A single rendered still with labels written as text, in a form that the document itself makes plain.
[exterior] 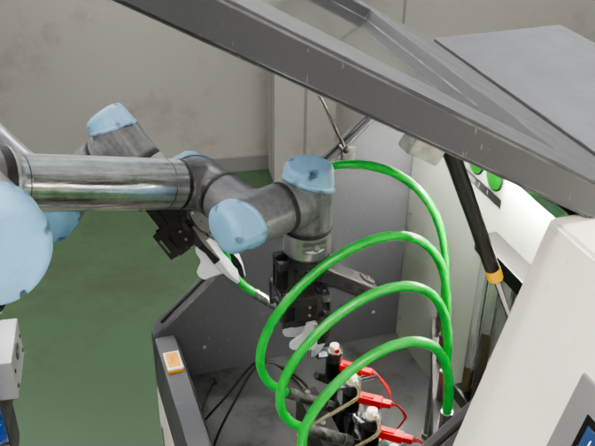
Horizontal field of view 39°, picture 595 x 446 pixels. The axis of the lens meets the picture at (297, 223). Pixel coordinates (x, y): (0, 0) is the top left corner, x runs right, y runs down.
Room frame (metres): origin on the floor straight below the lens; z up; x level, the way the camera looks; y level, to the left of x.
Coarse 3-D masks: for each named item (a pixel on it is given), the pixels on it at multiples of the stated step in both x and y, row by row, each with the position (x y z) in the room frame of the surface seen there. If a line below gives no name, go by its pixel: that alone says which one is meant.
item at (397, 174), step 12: (336, 168) 1.15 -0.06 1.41; (348, 168) 1.15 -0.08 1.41; (360, 168) 1.15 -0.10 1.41; (372, 168) 1.15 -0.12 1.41; (384, 168) 1.15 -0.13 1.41; (408, 180) 1.15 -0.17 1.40; (420, 192) 1.14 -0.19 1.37; (432, 204) 1.14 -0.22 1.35; (432, 216) 1.14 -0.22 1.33; (444, 240) 1.14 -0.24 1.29; (444, 252) 1.14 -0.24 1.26; (240, 276) 1.17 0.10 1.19; (252, 288) 1.16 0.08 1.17
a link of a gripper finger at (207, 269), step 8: (208, 240) 1.16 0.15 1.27; (216, 248) 1.16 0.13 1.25; (200, 256) 1.16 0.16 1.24; (224, 256) 1.15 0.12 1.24; (200, 264) 1.15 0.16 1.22; (208, 264) 1.15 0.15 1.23; (216, 264) 1.14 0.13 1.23; (224, 264) 1.14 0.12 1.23; (200, 272) 1.15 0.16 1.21; (208, 272) 1.15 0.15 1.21; (216, 272) 1.14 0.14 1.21; (224, 272) 1.14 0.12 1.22; (232, 272) 1.14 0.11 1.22; (232, 280) 1.14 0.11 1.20
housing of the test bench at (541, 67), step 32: (512, 32) 1.55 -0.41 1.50; (544, 32) 1.56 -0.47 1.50; (480, 64) 1.38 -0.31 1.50; (512, 64) 1.38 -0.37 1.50; (544, 64) 1.39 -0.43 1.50; (576, 64) 1.39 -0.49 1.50; (512, 96) 1.25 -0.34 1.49; (544, 96) 1.24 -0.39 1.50; (576, 96) 1.24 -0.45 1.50; (576, 128) 1.12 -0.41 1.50
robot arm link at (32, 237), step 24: (0, 192) 0.74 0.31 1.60; (24, 192) 0.77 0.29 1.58; (0, 216) 0.71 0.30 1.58; (24, 216) 0.73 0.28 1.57; (0, 240) 0.71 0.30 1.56; (24, 240) 0.72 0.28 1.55; (48, 240) 0.74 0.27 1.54; (0, 264) 0.70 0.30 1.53; (24, 264) 0.72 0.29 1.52; (48, 264) 0.74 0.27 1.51; (0, 288) 0.69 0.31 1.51; (24, 288) 0.71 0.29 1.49; (0, 312) 0.72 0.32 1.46
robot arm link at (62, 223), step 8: (0, 128) 1.16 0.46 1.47; (0, 136) 1.14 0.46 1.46; (8, 136) 1.15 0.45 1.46; (8, 144) 1.14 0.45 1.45; (16, 144) 1.15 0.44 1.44; (16, 152) 1.14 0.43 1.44; (24, 152) 1.15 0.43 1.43; (32, 152) 1.17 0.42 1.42; (48, 216) 1.09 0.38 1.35; (56, 216) 1.09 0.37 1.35; (64, 216) 1.09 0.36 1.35; (72, 216) 1.11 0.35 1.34; (80, 216) 1.13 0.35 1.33; (56, 224) 1.09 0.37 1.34; (64, 224) 1.09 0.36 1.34; (72, 224) 1.10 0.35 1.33; (56, 232) 1.09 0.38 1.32; (64, 232) 1.09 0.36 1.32; (56, 240) 1.09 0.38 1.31
